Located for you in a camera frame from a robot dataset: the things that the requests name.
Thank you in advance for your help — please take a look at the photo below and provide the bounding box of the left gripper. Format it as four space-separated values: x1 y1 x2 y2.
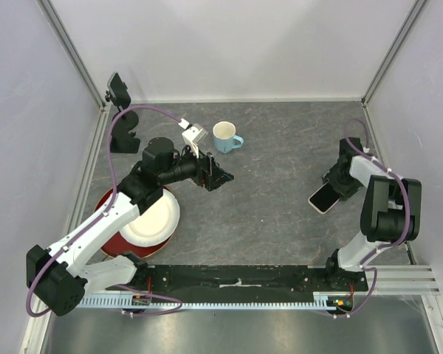
159 141 233 191

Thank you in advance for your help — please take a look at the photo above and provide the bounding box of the black phone pink case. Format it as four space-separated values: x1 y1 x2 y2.
308 183 340 215

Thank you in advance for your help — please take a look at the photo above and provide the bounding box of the black folding phone stand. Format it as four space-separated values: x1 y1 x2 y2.
110 120 140 154

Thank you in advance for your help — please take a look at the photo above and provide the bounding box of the black phone clear case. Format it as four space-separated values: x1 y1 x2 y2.
106 72 131 111

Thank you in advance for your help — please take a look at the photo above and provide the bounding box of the black round-base phone stand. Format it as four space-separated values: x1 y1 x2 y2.
114 111 139 131

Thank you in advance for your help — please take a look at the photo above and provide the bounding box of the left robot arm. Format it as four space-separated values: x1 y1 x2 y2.
26 137 234 317

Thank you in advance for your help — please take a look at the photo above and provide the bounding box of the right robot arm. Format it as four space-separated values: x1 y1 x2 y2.
309 137 422 291

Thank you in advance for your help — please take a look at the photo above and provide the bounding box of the light blue mug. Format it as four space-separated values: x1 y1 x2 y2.
213 121 244 154

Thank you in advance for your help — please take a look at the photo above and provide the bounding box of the white paper plate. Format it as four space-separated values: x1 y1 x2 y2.
120 188 180 247

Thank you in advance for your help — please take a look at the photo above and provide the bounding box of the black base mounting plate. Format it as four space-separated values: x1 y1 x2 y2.
128 265 368 302

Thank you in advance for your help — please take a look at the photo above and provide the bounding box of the red round tray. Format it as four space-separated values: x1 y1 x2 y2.
95 186 178 260

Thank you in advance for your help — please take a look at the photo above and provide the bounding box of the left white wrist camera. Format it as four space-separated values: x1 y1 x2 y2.
178 119 207 159

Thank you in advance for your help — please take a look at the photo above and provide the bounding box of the slotted cable duct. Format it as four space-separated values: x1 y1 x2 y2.
78 291 353 311

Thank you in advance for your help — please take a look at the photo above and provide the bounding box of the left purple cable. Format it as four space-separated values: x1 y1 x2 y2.
26 105 188 319

